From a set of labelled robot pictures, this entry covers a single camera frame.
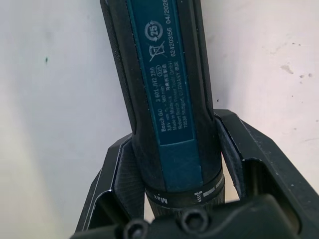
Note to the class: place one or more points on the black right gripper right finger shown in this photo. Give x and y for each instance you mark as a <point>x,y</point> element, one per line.
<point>269,159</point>

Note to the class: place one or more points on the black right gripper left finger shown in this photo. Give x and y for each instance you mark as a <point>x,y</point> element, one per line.
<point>112,179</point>

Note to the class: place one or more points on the blue black electric screwdriver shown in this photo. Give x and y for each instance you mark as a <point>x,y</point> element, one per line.
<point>164,104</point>

